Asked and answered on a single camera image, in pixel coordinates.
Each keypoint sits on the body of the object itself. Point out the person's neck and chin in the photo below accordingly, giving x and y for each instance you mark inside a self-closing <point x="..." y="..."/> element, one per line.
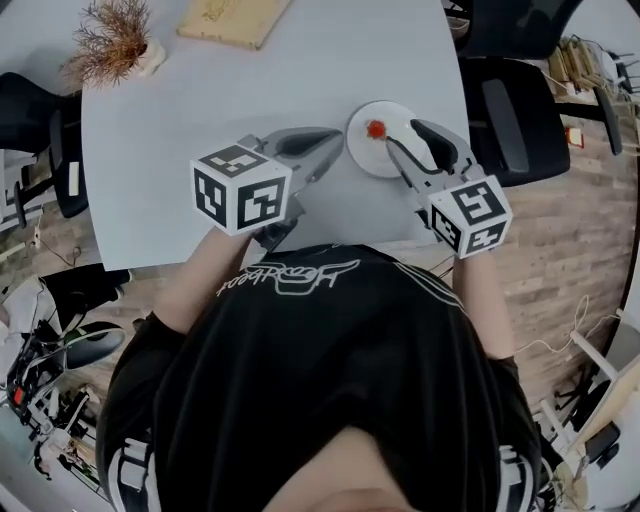
<point x="350" y="475"/>

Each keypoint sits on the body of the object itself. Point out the flat wooden board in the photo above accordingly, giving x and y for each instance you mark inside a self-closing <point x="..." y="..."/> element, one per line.
<point x="235" y="22"/>

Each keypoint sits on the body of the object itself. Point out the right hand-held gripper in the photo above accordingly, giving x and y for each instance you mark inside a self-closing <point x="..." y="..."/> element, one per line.
<point x="470" y="215"/>

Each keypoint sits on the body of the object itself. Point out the white side desk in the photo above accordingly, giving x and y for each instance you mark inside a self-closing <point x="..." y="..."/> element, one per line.
<point x="617" y="380"/>

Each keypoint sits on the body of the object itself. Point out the red framed floor tag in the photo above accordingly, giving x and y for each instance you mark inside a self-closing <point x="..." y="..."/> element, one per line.
<point x="575" y="138"/>

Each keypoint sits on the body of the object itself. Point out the small red ball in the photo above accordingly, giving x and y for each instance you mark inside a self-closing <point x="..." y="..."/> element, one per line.
<point x="376" y="129"/>

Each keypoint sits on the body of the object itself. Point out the person's left forearm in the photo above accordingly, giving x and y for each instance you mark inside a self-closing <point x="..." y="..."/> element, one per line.
<point x="205" y="280"/>

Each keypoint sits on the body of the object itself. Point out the person's right forearm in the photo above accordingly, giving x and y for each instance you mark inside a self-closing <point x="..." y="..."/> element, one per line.
<point x="485" y="305"/>

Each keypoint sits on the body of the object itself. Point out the black phone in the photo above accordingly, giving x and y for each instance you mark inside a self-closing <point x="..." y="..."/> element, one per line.
<point x="602" y="441"/>

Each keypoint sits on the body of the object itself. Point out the stack of cardboard boxes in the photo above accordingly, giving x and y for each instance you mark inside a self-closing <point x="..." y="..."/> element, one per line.
<point x="575" y="65"/>

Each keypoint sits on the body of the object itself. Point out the black mesh office chair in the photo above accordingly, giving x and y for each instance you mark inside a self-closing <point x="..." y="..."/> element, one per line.
<point x="45" y="130"/>

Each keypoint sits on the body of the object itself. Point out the person's black printed t-shirt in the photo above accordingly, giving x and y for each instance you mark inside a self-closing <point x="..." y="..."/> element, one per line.
<point x="325" y="375"/>

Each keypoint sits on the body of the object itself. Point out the white card on chair seat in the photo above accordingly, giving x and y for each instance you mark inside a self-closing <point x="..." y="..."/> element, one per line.
<point x="74" y="178"/>

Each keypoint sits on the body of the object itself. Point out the dark sneaker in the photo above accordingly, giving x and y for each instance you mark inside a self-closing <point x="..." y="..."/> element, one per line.
<point x="95" y="347"/>

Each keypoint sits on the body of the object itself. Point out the dried plant in white vase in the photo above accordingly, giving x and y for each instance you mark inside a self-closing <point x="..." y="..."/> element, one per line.
<point x="112" y="42"/>

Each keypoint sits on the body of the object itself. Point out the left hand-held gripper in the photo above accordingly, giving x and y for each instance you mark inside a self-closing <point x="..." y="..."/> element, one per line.
<point x="240" y="195"/>

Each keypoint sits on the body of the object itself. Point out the white round plate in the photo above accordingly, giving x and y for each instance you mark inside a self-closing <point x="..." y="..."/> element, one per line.
<point x="365" y="155"/>

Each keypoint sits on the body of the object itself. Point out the black padded office chair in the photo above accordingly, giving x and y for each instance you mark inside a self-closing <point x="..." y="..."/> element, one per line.
<point x="520" y="120"/>

